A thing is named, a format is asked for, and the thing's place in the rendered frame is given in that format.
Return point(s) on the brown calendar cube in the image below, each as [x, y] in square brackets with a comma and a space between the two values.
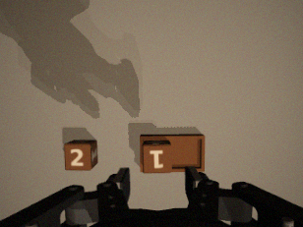
[157, 157]
[80, 155]

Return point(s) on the brown rectangular tray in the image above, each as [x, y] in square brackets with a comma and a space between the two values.
[187, 150]

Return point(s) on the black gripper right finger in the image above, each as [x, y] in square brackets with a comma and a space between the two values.
[236, 205]

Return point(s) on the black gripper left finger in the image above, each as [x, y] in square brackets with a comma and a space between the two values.
[82, 207]

